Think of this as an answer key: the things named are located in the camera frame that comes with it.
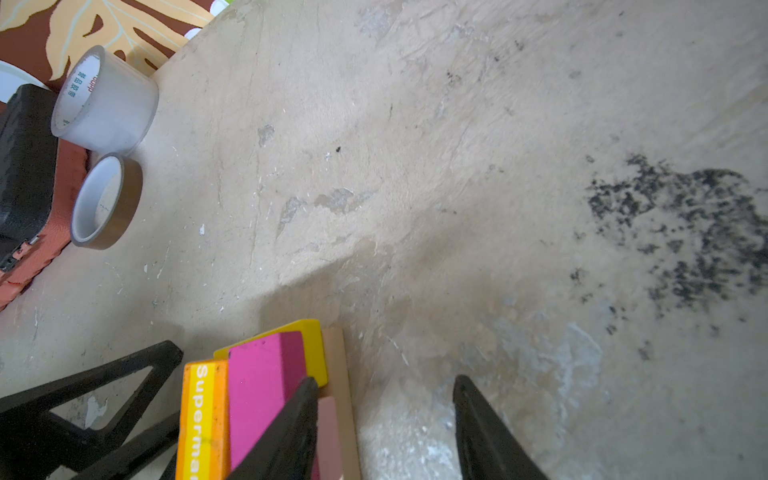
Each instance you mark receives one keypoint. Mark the magenta block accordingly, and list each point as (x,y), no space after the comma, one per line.
(263,375)

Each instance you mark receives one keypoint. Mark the brown tape roll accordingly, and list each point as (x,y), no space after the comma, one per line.
(106,202)

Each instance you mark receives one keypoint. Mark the natural wood plank block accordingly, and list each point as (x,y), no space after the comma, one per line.
(338,388)

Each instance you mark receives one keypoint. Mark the black red tool case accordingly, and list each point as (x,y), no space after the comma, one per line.
(41,176)

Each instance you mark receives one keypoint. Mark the orange rectangular block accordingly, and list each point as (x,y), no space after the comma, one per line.
(204,443)

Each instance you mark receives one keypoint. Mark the yellow red striped block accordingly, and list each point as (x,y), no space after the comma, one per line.
(310,330)

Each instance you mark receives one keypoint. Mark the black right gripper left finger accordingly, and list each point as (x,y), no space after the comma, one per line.
(287,448)

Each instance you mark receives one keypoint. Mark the clear tape roll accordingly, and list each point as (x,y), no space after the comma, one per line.
(105,105)

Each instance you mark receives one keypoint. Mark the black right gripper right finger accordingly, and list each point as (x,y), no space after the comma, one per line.
(486,447)

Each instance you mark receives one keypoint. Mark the pink rectangular block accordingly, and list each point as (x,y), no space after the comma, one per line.
(328,463)

